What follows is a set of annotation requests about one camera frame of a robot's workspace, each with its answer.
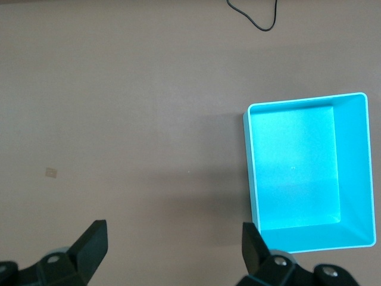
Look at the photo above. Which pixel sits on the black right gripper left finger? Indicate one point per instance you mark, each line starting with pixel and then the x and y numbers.
pixel 87 253

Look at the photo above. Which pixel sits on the tan square tape patch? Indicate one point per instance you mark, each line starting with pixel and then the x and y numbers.
pixel 50 172

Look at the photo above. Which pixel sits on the teal plastic bin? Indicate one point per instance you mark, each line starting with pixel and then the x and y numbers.
pixel 297 167

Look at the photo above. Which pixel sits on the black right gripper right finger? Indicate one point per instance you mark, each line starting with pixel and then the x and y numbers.
pixel 253 253

